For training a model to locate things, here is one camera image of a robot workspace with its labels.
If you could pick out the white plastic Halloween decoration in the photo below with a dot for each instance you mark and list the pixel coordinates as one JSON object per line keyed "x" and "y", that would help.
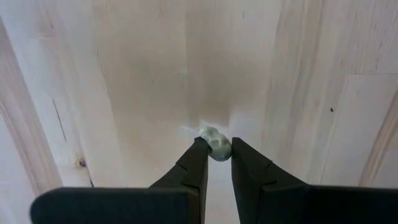
{"x": 217, "y": 144}

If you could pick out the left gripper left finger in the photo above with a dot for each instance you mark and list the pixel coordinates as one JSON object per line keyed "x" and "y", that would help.
{"x": 124, "y": 205}

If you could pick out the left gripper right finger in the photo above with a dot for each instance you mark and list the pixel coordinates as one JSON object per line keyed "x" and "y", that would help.
{"x": 311, "y": 205}

